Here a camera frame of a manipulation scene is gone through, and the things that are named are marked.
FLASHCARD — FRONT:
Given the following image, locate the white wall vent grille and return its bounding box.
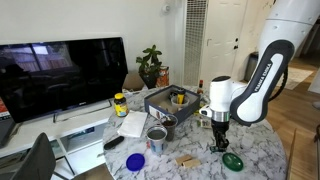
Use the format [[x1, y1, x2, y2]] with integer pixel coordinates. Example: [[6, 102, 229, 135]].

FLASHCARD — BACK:
[[183, 0, 208, 86]]

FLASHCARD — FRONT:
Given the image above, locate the black flat screen television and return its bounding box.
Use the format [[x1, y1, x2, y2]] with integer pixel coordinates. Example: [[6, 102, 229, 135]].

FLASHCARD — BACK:
[[0, 36, 129, 124]]

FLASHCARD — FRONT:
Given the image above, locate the patterned floor rug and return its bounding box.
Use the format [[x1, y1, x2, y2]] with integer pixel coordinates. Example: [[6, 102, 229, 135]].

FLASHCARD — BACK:
[[283, 66, 314, 91]]

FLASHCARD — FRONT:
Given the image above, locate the white paper napkin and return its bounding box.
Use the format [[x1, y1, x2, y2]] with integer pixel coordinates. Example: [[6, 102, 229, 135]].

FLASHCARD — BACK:
[[117, 110, 148, 139]]

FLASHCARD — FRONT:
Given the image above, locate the small wooden block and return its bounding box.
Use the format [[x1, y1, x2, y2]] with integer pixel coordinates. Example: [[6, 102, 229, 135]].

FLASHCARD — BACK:
[[174, 154, 194, 167], [182, 158, 202, 169]]

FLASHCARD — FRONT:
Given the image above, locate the dark bottle with yellow label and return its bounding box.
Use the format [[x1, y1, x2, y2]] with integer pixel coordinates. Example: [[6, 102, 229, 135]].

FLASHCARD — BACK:
[[176, 88, 186, 105]]

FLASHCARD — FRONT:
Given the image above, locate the dark blue cardboard box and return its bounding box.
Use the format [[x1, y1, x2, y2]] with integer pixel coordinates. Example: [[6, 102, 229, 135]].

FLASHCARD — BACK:
[[143, 84, 202, 126]]

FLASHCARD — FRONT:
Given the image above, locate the open brown cardboard box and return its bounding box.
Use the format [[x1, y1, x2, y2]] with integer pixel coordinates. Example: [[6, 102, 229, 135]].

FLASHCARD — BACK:
[[122, 72, 146, 92]]

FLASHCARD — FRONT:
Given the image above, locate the orange snack carton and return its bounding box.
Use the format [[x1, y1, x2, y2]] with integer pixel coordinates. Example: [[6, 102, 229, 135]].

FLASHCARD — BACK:
[[155, 65, 170, 88]]

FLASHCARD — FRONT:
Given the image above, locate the green round lid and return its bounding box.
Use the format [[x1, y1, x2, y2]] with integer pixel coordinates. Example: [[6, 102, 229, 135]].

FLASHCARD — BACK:
[[222, 152, 245, 173]]

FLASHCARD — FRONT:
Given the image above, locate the black remote control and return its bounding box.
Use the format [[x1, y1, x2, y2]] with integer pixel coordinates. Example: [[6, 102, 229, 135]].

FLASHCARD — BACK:
[[103, 135, 125, 151]]

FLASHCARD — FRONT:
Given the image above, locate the white door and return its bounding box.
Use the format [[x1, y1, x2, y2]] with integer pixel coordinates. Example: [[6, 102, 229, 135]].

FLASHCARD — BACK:
[[199, 0, 249, 91]]

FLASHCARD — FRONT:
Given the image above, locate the brown sauce bottle red cap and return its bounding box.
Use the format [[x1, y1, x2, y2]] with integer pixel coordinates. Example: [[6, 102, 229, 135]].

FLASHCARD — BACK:
[[197, 79, 205, 96]]

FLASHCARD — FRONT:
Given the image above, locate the silver metal tin cup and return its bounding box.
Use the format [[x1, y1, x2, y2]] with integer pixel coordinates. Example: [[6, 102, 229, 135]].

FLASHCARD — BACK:
[[146, 125, 168, 156]]

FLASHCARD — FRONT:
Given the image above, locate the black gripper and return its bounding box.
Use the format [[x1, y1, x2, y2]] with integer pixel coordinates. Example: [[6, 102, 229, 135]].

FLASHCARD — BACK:
[[211, 119, 231, 153]]

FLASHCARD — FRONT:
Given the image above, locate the blue round lid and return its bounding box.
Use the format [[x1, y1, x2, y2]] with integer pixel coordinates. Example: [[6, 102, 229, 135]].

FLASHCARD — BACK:
[[125, 152, 146, 172]]

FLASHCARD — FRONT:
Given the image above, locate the green potted plant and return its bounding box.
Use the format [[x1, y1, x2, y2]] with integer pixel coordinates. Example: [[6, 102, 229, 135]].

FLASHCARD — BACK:
[[135, 44, 164, 89]]

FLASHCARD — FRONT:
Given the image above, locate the clear snack packet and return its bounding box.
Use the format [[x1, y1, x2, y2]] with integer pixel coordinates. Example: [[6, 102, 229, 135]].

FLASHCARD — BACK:
[[196, 118, 214, 130]]

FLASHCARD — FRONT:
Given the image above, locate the white bowl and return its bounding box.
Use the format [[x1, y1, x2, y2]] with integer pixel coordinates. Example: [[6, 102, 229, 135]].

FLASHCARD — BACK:
[[170, 94, 190, 113]]

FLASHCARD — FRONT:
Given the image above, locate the black chair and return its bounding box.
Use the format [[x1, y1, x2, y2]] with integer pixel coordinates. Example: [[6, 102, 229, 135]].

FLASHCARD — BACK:
[[9, 132, 78, 180]]

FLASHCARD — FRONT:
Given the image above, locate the white wall thermostat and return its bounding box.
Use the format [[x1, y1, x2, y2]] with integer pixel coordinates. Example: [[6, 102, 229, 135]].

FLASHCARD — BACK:
[[162, 2, 173, 15]]

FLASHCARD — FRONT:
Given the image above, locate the grey trash can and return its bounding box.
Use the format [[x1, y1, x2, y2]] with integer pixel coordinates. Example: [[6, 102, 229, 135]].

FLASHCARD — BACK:
[[244, 51, 260, 83]]

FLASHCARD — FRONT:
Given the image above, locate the yellow vitamin bottle black cap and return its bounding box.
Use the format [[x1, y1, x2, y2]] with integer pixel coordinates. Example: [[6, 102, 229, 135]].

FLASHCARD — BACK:
[[113, 92, 129, 118]]

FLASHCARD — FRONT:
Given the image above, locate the transparent cup with dark liquid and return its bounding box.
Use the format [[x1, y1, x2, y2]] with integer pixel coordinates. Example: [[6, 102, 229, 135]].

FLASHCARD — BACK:
[[160, 114, 179, 142]]

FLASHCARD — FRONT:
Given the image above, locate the small clear plastic cup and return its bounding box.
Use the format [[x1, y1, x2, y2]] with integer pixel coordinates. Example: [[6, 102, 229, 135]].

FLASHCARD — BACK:
[[240, 133, 255, 150]]

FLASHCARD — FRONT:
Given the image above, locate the white television stand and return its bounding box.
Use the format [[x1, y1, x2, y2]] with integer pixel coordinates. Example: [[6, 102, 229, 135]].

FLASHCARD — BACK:
[[0, 96, 134, 178]]

